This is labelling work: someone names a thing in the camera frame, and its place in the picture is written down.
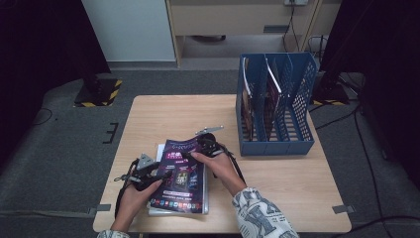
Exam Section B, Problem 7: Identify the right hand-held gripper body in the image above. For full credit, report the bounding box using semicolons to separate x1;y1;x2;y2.
194;124;228;158

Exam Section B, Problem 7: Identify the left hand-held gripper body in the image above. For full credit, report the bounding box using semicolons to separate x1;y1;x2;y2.
127;152;160;192

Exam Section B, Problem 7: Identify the black magazine with red print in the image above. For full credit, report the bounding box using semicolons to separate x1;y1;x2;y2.
241;57;258;143

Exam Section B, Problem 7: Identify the blue file rack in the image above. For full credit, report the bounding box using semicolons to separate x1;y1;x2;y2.
235;52;319;157

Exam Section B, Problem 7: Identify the person's right hand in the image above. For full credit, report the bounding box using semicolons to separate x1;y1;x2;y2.
190;151;248;198

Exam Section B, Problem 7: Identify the person's left hand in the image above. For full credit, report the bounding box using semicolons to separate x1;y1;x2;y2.
110;178;163;232

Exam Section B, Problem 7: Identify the grey tape piece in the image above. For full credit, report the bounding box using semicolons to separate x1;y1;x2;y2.
331;204;356;215
88;203;112;216

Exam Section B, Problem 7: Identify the black stand base striped edge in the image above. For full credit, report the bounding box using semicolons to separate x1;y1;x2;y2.
310;72;351;107
72;77;123;108

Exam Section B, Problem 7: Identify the wooden cabinet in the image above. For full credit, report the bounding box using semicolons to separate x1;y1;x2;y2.
164;0;343;68

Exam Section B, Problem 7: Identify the white panel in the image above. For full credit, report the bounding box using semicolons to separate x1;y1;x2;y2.
80;0;176;62

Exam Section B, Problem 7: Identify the left hand-held gripper black cable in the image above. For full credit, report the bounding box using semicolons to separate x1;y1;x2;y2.
113;158;140;219

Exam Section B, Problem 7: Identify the hand-held gripper black cable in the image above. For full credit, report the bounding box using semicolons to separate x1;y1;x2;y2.
113;158;140;219
211;145;248;186

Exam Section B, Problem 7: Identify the right hand-held gripper black cable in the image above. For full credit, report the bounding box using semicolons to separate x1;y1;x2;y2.
211;145;248;186

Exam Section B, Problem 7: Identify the thin black floor cable loop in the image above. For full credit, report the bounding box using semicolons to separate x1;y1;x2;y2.
32;107;53;127

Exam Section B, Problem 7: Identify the black socket cable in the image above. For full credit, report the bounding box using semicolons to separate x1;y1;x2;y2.
281;3;301;54

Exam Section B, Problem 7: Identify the long black floor cable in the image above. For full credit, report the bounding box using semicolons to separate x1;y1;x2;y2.
353;98;385;238

